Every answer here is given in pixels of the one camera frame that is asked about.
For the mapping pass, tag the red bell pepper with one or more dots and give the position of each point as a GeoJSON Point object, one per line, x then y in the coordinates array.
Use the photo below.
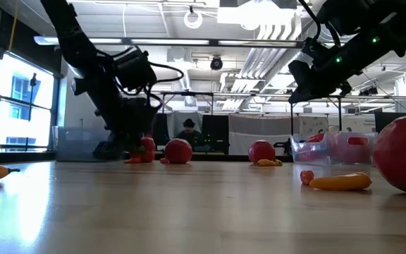
{"type": "Point", "coordinates": [149, 144]}
{"type": "Point", "coordinates": [357, 141]}
{"type": "Point", "coordinates": [315, 137]}

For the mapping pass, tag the black monitor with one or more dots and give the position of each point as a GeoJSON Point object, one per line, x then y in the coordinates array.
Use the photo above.
{"type": "Point", "coordinates": [386, 120]}

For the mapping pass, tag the white ceiling pipes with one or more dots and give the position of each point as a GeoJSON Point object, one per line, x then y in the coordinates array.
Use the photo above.
{"type": "Point", "coordinates": [263, 60]}

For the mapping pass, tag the white printed board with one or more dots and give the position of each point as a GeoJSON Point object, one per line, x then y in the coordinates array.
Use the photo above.
{"type": "Point", "coordinates": [359, 123]}

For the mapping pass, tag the black panel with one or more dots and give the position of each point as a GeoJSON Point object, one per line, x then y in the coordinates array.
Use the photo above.
{"type": "Point", "coordinates": [163, 130]}
{"type": "Point", "coordinates": [215, 134]}

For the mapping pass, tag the overhead light bar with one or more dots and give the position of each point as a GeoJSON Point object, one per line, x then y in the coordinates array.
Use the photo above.
{"type": "Point", "coordinates": [171, 41]}

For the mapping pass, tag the small red strawberry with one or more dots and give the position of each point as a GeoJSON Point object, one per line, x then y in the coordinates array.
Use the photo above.
{"type": "Point", "coordinates": [307, 177]}

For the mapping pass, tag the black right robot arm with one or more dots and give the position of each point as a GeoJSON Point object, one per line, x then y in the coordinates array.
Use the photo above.
{"type": "Point", "coordinates": [382, 28]}

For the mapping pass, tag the person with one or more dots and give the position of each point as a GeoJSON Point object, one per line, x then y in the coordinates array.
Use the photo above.
{"type": "Point", "coordinates": [189, 132]}

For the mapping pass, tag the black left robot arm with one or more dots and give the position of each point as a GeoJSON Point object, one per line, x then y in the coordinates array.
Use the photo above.
{"type": "Point", "coordinates": [72, 46]}

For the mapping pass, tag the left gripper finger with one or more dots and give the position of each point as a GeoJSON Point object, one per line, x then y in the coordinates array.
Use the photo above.
{"type": "Point", "coordinates": [106, 150]}
{"type": "Point", "coordinates": [127, 144]}

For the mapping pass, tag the gray curtain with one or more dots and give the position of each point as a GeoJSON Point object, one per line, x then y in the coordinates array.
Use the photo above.
{"type": "Point", "coordinates": [173, 118]}

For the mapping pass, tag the bar clamp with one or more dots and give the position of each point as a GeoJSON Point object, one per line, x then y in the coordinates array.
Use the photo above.
{"type": "Point", "coordinates": [281, 145]}

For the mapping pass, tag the large red apple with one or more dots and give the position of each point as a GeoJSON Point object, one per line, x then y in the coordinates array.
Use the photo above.
{"type": "Point", "coordinates": [402, 155]}

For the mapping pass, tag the black track light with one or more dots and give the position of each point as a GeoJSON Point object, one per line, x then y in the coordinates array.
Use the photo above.
{"type": "Point", "coordinates": [368, 91]}

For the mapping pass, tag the clear left plastic bin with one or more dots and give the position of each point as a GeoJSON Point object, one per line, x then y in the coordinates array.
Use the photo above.
{"type": "Point", "coordinates": [76, 144]}

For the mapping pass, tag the large window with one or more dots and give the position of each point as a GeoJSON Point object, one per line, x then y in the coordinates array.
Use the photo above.
{"type": "Point", "coordinates": [23, 120]}

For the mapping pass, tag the black aluminium table frame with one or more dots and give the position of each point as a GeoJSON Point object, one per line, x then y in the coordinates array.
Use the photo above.
{"type": "Point", "coordinates": [224, 157]}

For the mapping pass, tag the black metal gantry frame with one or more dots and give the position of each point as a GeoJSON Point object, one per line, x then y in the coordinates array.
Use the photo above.
{"type": "Point", "coordinates": [339, 116]}
{"type": "Point", "coordinates": [187, 94]}

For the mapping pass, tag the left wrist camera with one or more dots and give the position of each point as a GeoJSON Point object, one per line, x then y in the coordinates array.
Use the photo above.
{"type": "Point", "coordinates": [134, 70]}

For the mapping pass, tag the clear plastic bin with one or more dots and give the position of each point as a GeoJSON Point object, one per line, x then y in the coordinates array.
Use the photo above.
{"type": "Point", "coordinates": [330, 157]}
{"type": "Point", "coordinates": [76, 144]}

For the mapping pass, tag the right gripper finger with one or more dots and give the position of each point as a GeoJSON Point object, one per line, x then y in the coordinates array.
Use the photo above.
{"type": "Point", "coordinates": [300, 92]}
{"type": "Point", "coordinates": [300, 74]}

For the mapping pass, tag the black ceiling spotlight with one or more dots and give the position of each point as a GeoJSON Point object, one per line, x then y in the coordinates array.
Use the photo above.
{"type": "Point", "coordinates": [216, 63]}

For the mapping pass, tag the black tripod stand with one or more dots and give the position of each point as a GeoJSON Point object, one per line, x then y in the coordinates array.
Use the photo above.
{"type": "Point", "coordinates": [31, 106]}

